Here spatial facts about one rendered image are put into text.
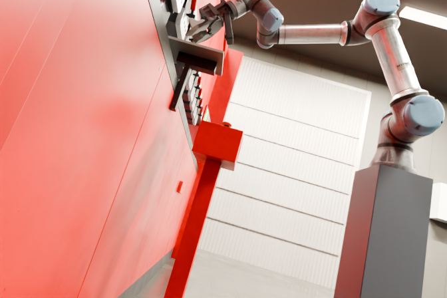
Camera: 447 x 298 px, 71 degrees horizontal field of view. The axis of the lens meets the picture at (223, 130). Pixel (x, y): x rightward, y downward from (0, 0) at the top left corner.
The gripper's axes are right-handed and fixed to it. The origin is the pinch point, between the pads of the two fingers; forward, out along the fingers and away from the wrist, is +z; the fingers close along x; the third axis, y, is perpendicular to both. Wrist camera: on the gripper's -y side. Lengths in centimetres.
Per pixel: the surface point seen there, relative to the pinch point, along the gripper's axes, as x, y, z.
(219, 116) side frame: -216, 36, -32
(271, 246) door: -377, -119, -12
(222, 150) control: -7.1, -39.9, 13.3
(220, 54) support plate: 4.8, -13.9, -4.0
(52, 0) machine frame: 84, -44, 28
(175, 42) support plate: 5.7, -1.2, 6.4
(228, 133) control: -6.9, -35.9, 7.9
